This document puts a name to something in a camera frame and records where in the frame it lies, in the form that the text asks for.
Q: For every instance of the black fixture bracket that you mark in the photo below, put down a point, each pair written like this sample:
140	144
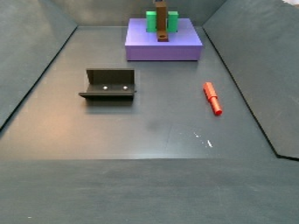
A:
110	83

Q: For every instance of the brown L-shaped block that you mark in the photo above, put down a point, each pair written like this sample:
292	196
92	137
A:
162	21

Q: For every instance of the red peg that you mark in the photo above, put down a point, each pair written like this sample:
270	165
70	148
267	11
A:
212	98

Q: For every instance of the green U-shaped block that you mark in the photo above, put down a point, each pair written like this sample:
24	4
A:
171	23

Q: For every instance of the purple base block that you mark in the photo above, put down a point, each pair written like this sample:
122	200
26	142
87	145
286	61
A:
143	47

